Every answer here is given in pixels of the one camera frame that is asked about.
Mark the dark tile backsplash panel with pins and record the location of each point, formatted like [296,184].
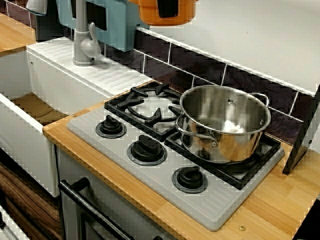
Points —
[205,67]

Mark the stainless steel pot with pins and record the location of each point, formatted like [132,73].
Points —
[237,147]

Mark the orange plastic pot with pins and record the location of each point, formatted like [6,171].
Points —
[147,15]

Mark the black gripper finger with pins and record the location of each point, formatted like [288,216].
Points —
[168,8]

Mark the white toy sink basin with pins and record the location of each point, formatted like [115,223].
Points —
[25,140]

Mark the white toy kitchen cabinet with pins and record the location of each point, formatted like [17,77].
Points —
[112,200]

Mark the black stove knob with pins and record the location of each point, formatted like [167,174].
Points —
[190,180]
[111,126]
[147,150]

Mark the grey toy stove panel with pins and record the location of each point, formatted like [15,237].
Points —
[150,180]

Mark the black burner grate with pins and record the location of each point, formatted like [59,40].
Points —
[220,176]
[111,107]

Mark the grey toy faucet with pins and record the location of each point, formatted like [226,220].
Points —
[81,37]

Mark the pale blue plastic box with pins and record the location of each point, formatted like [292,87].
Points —
[117,25]

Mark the black side panel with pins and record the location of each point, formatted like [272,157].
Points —
[300,140]

